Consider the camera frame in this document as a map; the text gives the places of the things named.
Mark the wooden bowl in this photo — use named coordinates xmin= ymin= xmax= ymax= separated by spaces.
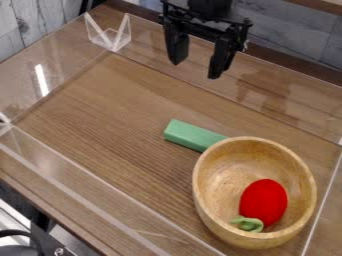
xmin=193 ymin=136 xmax=318 ymax=250

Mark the red plush fruit green stem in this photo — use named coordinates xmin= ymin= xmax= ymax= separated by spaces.
xmin=231 ymin=179 xmax=289 ymax=233

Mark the clear acrylic enclosure wall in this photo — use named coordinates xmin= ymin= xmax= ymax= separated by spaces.
xmin=0 ymin=7 xmax=342 ymax=256

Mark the black cable bottom left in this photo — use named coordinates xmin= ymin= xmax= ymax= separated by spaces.
xmin=0 ymin=229 xmax=46 ymax=256

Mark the green foam block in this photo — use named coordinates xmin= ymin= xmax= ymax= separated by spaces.
xmin=163 ymin=119 xmax=226 ymax=152

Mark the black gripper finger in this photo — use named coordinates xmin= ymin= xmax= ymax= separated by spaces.
xmin=209 ymin=37 xmax=237 ymax=79
xmin=163 ymin=20 xmax=190 ymax=65

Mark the clear acrylic corner bracket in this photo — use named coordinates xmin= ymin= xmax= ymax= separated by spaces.
xmin=84 ymin=13 xmax=131 ymax=53

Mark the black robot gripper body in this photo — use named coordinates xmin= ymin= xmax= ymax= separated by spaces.
xmin=161 ymin=0 xmax=253 ymax=51

